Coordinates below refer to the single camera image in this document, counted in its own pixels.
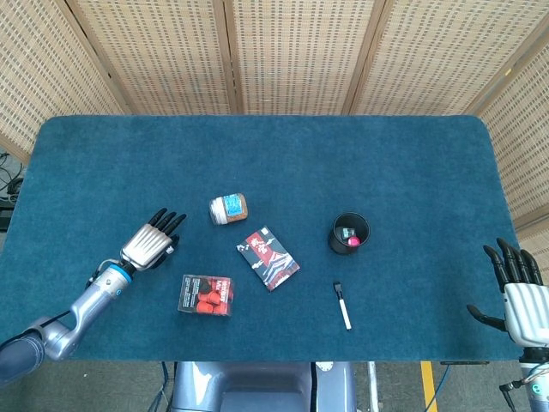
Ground white marker with black cap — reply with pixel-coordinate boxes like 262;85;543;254
333;281;353;331

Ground woven folding screen panel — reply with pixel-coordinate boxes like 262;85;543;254
0;0;132;164
66;0;241;116
465;25;549;267
342;0;549;116
222;0;387;116

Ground white table leg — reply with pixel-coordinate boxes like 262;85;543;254
367;362;379;412

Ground blue carpet table cloth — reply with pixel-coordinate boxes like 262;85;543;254
0;114;529;362

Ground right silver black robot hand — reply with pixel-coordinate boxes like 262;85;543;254
466;238;549;348

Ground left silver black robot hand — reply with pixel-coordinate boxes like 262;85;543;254
119;208;188;272

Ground grey robot torso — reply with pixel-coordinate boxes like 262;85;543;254
171;361;357;412

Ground black red card box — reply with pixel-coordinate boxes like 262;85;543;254
235;225;301;293

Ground clear jar of orange pellets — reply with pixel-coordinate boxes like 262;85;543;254
208;192;249;226

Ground clear plastic capsule box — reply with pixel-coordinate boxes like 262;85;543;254
177;274;235;318

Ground blue cable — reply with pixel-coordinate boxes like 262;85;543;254
159;362;173;412
440;364;452;412

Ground black floor cables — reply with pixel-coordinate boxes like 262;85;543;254
0;149;25;228

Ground black mesh pen holder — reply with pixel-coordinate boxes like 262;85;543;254
328;212;371;255

